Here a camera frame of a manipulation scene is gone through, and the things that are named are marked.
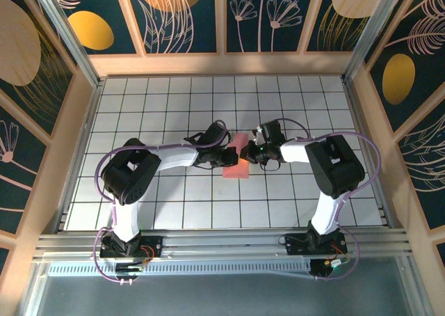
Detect orange wire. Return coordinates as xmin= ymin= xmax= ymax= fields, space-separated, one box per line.
xmin=138 ymin=245 xmax=156 ymax=263
xmin=330 ymin=243 xmax=348 ymax=261

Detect long aluminium mounting rail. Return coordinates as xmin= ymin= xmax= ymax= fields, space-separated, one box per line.
xmin=33 ymin=228 xmax=416 ymax=261

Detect aluminium corner post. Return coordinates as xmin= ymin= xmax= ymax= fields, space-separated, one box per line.
xmin=29 ymin=0 xmax=104 ymax=87
xmin=342 ymin=0 xmax=407 ymax=84

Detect pink paper sheet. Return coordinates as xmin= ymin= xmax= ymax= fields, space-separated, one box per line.
xmin=222 ymin=132 xmax=250 ymax=180

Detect leaf outlines wall panel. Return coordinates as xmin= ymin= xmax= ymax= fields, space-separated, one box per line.
xmin=398 ymin=110 xmax=445 ymax=230

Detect yellow oval fern wall panel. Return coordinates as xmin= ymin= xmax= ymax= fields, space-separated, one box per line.
xmin=368 ymin=0 xmax=445 ymax=132

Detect single flower wall panel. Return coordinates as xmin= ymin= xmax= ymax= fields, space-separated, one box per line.
xmin=0 ymin=106 xmax=48 ymax=235

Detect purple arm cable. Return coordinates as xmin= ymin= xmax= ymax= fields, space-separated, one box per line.
xmin=93 ymin=119 xmax=232 ymax=285
xmin=277 ymin=118 xmax=382 ymax=282

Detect yellow ovals wall panel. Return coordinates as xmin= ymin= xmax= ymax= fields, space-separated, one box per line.
xmin=47 ymin=0 xmax=138 ymax=55

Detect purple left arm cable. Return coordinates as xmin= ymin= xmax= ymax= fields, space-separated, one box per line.
xmin=93 ymin=119 xmax=232 ymax=285

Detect aluminium side rail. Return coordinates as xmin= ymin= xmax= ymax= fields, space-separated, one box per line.
xmin=342 ymin=77 xmax=396 ymax=228
xmin=51 ymin=79 xmax=105 ymax=233

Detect flower outlines wall panel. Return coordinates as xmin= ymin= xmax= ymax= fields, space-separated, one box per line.
xmin=225 ymin=0 xmax=318 ymax=54

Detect white slotted cable duct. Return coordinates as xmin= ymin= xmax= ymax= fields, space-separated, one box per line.
xmin=47 ymin=261 xmax=314 ymax=277

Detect black controller board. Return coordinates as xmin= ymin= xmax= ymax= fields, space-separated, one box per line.
xmin=114 ymin=262 xmax=145 ymax=274
xmin=310 ymin=256 xmax=352 ymax=279

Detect large beige disc wall panel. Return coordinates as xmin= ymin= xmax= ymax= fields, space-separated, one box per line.
xmin=0 ymin=0 xmax=76 ymax=136

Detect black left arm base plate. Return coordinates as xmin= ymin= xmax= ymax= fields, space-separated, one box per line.
xmin=99 ymin=235 xmax=164 ymax=260

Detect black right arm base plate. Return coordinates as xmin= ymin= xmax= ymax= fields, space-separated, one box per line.
xmin=284 ymin=232 xmax=348 ymax=256

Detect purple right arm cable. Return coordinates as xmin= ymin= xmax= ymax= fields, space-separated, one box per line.
xmin=277 ymin=118 xmax=382 ymax=282

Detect thin black right gripper cable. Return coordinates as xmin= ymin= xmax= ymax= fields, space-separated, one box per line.
xmin=259 ymin=155 xmax=281 ymax=173

